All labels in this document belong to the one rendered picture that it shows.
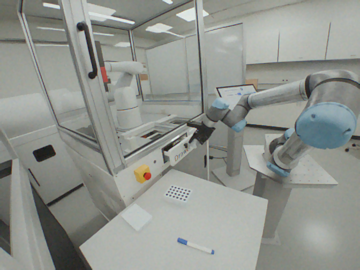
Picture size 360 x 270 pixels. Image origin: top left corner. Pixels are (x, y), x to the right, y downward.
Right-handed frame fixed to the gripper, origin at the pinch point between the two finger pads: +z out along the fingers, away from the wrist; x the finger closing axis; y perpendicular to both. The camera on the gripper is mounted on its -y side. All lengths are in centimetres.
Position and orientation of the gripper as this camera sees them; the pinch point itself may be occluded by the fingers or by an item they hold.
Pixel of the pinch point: (189, 143)
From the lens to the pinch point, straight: 88.7
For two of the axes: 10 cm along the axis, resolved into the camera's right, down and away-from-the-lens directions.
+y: 7.3, 6.4, -2.5
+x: 5.7, -3.6, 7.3
